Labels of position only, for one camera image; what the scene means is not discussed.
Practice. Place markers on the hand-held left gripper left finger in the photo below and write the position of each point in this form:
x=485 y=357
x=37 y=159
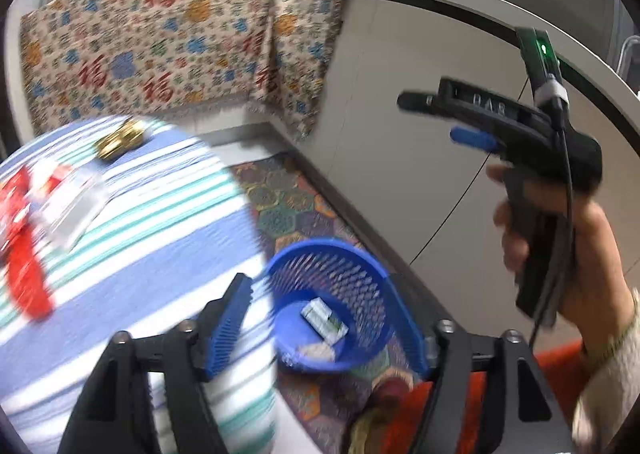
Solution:
x=227 y=334

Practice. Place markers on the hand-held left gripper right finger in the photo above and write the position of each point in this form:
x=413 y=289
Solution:
x=412 y=334

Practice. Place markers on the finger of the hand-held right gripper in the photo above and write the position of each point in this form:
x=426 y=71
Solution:
x=420 y=101
x=470 y=137

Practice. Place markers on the blue plastic basket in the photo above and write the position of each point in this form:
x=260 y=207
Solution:
x=330 y=274

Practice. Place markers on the white yellow snack packet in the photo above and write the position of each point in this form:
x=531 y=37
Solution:
x=70 y=214

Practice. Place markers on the white and red snack bag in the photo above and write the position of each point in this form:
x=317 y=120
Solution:
x=50 y=178

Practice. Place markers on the person's right forearm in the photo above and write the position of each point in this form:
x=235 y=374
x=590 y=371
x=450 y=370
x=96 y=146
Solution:
x=615 y=384

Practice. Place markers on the person's right hand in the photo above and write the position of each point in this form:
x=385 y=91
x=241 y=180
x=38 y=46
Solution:
x=595 y=259

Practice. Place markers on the white kitchen cabinet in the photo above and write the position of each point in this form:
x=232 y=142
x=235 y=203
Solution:
x=410 y=58

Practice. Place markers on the brown slipper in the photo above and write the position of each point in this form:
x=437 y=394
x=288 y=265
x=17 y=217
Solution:
x=382 y=414

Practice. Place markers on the white crumpled paper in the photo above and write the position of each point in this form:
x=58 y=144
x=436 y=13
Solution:
x=315 y=351

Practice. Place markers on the small green white carton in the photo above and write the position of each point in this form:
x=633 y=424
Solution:
x=324 y=321

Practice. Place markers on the blue striped tablecloth table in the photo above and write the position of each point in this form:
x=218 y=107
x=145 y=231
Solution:
x=150 y=244

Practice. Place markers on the colourful hexagon floor mat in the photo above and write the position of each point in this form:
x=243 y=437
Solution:
x=290 y=214

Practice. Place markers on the orange red rug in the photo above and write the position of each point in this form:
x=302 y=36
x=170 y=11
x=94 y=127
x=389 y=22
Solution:
x=550 y=364

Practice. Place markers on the red wrapper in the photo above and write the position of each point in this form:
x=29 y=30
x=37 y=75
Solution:
x=27 y=259

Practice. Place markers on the gold wrapper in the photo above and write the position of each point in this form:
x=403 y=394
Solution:
x=120 y=139

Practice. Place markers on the printed patterned cloth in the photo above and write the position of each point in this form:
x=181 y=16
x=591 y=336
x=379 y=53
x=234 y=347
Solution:
x=175 y=33

